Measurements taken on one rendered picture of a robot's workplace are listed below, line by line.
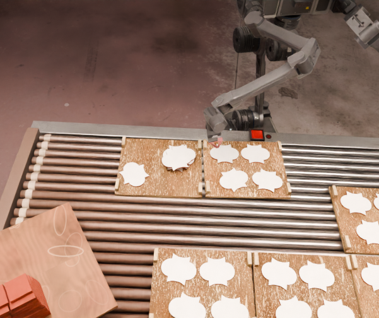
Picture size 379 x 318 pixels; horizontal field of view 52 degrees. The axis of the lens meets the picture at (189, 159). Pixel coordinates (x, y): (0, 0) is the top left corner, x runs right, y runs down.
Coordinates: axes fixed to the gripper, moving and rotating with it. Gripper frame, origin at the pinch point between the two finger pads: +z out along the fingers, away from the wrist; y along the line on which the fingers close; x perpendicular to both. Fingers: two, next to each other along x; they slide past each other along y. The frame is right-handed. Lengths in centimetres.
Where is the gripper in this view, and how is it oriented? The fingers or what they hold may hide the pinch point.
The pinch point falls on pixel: (216, 139)
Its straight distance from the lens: 191.6
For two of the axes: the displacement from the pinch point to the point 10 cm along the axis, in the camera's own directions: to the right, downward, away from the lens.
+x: 9.8, -1.6, -1.4
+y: 0.3, 7.7, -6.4
